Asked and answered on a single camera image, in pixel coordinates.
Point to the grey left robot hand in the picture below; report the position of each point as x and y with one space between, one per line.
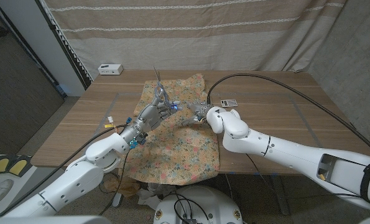
150 116

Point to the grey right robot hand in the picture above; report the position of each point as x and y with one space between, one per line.
200 109

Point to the floral orange fabric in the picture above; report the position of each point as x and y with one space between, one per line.
178 152

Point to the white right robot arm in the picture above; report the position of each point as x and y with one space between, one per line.
296 155

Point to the small white calculator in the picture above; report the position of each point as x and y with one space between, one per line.
229 103

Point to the crumpled brown paper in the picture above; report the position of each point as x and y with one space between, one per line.
125 186

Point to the crumpled white paper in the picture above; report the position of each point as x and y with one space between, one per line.
149 199

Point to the white power strip box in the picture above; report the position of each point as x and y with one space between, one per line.
110 69

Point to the beige striped curtain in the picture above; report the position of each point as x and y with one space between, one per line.
219 34

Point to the grey table leg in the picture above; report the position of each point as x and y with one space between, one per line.
117 199
279 196

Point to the white robot torso base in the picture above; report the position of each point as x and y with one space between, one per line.
215 202

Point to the black torso connector block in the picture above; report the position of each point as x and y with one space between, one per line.
189 221

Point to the dark wooden door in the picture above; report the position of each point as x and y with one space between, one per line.
16 93

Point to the white grey floor platform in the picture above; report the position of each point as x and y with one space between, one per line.
26 183

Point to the black metal frame post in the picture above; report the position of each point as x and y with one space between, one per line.
74 62

